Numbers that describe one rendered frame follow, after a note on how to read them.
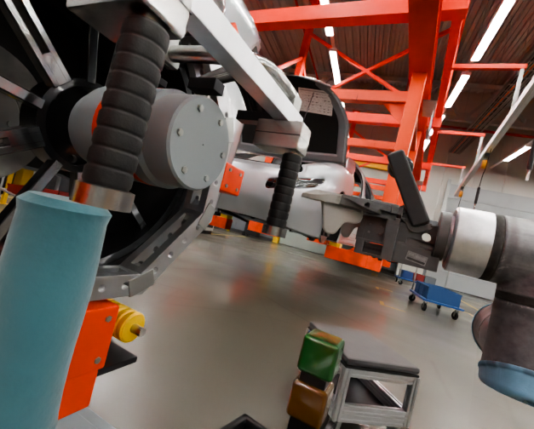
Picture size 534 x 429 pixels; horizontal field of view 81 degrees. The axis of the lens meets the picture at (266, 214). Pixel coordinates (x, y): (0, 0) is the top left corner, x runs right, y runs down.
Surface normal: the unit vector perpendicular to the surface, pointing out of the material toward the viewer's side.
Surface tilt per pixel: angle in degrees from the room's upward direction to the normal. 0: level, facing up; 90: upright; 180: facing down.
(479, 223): 59
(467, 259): 124
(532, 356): 88
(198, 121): 90
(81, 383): 90
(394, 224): 91
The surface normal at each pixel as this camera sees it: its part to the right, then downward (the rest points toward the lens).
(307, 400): -0.42, -0.13
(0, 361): 0.11, 0.03
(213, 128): 0.88, 0.21
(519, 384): -0.70, -0.18
